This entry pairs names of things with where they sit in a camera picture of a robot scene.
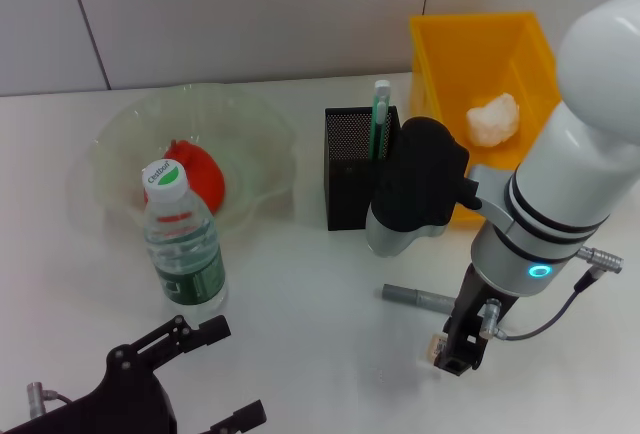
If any green glass fruit plate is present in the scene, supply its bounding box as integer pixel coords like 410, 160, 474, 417
91, 83, 300, 241

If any green utility knife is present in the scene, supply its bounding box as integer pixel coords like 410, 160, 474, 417
368, 79, 391, 161

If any black mesh pen holder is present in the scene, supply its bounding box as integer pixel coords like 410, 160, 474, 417
323, 105, 402, 232

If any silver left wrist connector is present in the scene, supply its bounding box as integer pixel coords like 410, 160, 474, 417
25, 381, 47, 416

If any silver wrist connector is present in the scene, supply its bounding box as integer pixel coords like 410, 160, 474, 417
25, 381, 47, 416
479, 297, 505, 341

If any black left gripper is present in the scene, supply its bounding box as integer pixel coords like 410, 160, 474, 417
0, 314, 267, 434

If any beige eraser with barcode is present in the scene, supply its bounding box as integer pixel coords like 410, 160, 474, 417
426, 332, 450, 369

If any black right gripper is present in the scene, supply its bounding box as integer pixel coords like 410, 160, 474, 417
432, 262, 517, 379

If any white paper ball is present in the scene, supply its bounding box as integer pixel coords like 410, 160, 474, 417
465, 92, 521, 149

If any clear plastic water bottle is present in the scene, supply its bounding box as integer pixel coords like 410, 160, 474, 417
142, 158, 229, 308

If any grey marker pen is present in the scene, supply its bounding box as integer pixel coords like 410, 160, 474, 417
382, 282, 457, 314

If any red orange toy fruit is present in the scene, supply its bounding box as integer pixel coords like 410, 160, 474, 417
143, 138, 227, 214

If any yellow plastic bin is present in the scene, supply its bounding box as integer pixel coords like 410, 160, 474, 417
409, 11, 560, 228

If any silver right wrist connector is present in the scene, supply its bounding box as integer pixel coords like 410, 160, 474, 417
479, 297, 505, 341

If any thin right wrist cable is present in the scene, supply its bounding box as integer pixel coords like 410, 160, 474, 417
494, 272, 597, 343

